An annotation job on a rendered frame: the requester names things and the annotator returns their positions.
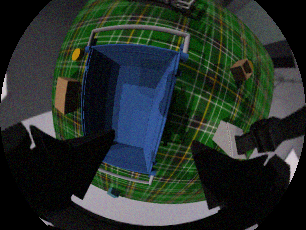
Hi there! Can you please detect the small teal block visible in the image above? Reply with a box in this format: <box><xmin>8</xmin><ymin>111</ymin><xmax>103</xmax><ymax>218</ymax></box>
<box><xmin>106</xmin><ymin>187</ymin><xmax>120</xmax><ymax>199</ymax></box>

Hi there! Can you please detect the blue plastic tray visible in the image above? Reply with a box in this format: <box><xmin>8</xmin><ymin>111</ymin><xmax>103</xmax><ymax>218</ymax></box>
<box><xmin>81</xmin><ymin>25</ymin><xmax>192</xmax><ymax>184</ymax></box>

